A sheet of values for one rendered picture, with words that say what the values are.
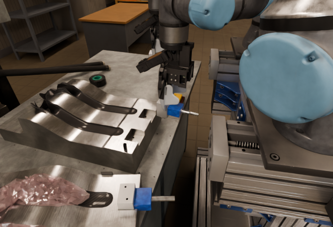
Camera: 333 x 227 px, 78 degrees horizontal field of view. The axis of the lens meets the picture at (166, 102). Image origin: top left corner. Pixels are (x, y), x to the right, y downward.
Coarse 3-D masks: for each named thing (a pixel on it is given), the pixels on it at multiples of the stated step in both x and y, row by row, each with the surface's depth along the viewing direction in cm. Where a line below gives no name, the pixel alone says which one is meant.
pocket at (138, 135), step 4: (132, 128) 64; (128, 132) 63; (132, 132) 65; (136, 132) 65; (140, 132) 64; (144, 132) 63; (128, 136) 63; (132, 136) 65; (136, 136) 65; (140, 136) 65; (128, 140) 64; (132, 140) 64; (136, 140) 64; (140, 140) 62
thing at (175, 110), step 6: (162, 108) 64; (168, 108) 64; (174, 108) 64; (180, 108) 64; (162, 114) 66; (168, 114) 65; (174, 114) 64; (180, 114) 65; (192, 114) 63; (198, 114) 63
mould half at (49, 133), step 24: (72, 96) 73; (96, 96) 78; (24, 120) 62; (48, 120) 62; (96, 120) 68; (120, 120) 68; (144, 120) 67; (24, 144) 70; (48, 144) 65; (72, 144) 61; (96, 144) 59; (120, 144) 58; (144, 144) 65; (120, 168) 61
